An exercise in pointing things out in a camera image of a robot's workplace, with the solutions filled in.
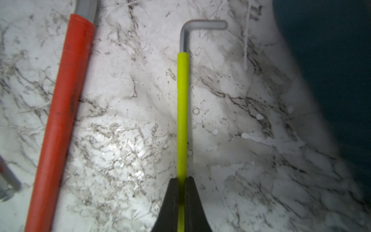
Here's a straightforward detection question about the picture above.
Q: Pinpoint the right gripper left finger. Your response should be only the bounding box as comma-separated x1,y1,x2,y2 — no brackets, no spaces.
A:
151,178,180,232

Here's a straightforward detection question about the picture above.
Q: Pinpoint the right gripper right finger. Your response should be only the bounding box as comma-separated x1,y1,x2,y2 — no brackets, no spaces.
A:
185,177,212,232

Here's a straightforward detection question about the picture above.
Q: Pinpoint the red handled hex key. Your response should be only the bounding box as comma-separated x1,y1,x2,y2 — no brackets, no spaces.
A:
25,1,98,232

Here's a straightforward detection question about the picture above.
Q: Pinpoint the lime green hex key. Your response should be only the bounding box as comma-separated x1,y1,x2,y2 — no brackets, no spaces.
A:
177,19,228,232

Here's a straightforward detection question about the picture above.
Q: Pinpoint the teal plastic storage box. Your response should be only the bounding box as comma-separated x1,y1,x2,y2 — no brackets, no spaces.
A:
272,1,371,201

